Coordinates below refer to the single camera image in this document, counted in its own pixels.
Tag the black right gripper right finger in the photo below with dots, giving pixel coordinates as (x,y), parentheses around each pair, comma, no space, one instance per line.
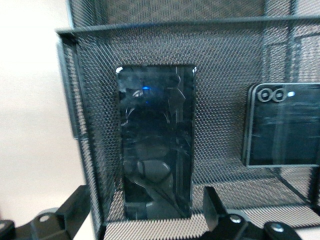
(215,215)

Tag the black flip phone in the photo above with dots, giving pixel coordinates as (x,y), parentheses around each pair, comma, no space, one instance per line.
(285,130)

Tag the black mesh two-tier tray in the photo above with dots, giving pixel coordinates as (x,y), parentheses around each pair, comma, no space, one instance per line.
(220,55)

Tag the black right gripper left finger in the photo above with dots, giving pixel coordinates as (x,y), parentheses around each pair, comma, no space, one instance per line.
(72,212)

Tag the black slab smartphone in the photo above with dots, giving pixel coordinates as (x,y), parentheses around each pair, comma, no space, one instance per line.
(155,140)

